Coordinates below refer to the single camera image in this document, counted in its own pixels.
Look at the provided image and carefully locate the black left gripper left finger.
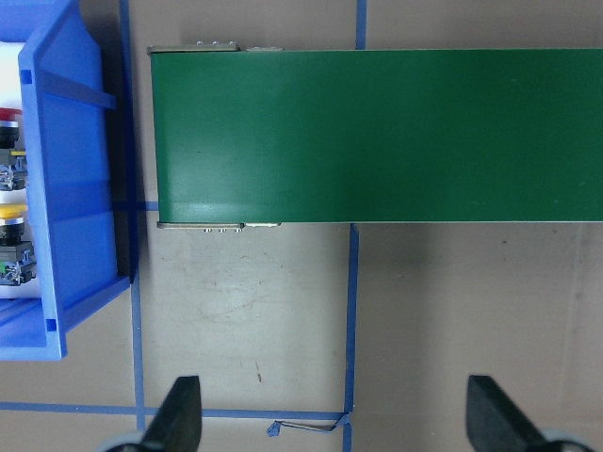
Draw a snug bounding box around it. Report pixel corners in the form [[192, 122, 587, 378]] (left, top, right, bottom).
[[139, 376, 202, 451]]

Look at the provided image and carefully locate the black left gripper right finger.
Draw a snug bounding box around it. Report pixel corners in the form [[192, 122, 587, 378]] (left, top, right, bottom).
[[465, 375, 547, 451]]

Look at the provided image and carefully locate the yellow mushroom push button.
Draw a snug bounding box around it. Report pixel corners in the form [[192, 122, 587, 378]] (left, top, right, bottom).
[[1, 203, 36, 287]]

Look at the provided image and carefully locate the red mushroom push button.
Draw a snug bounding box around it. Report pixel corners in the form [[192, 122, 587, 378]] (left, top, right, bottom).
[[1, 107, 27, 191]]

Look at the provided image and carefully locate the green conveyor belt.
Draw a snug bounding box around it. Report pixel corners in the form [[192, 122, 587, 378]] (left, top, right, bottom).
[[149, 46, 602, 229]]

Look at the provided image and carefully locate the blue left storage bin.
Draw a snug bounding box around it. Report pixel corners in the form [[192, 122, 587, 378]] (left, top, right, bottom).
[[1, 1, 128, 361]]

